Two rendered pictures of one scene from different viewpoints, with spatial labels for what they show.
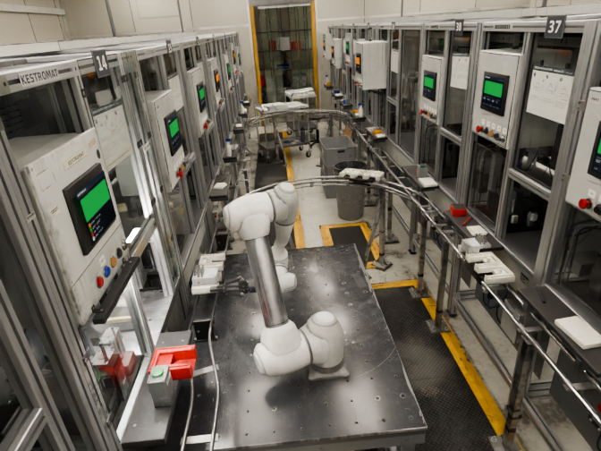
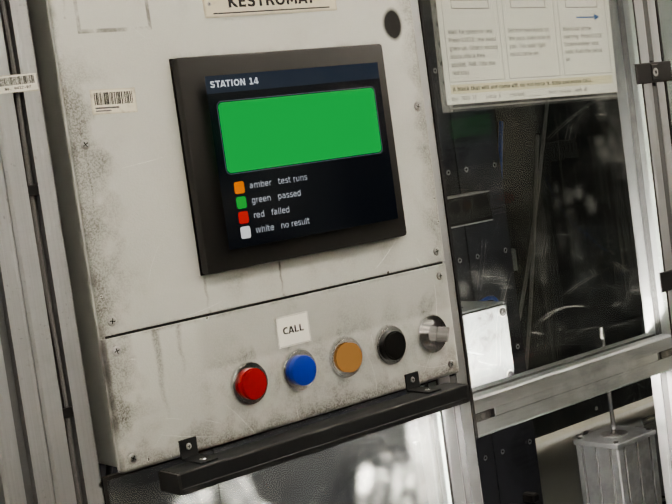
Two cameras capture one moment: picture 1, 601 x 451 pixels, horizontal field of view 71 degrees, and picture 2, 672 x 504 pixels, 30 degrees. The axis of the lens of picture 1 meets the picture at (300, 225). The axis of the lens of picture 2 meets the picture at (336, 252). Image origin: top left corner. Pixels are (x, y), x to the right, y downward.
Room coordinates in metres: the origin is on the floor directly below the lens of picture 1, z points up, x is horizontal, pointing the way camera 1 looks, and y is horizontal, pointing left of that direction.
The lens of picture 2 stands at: (0.48, -0.39, 1.63)
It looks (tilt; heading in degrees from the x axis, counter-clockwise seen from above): 5 degrees down; 54
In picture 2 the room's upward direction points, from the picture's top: 8 degrees counter-clockwise
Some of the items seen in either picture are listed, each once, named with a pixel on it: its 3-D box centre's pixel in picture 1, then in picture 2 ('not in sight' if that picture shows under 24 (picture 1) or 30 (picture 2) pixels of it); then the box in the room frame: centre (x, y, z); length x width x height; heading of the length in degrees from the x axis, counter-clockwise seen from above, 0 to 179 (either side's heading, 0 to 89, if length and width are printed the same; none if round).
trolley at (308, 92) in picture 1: (301, 114); not in sight; (8.50, -0.19, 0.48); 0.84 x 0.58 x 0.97; 10
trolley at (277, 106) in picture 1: (283, 129); not in sight; (7.21, 0.17, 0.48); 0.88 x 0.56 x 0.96; 110
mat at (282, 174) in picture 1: (275, 174); not in sight; (6.26, 0.35, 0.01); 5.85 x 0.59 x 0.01; 2
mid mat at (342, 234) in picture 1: (350, 243); not in sight; (3.83, -0.50, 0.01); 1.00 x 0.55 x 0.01; 2
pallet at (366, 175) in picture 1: (361, 176); not in sight; (3.51, -0.57, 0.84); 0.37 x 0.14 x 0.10; 60
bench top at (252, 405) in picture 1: (283, 319); not in sight; (1.82, 0.13, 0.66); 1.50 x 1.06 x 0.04; 2
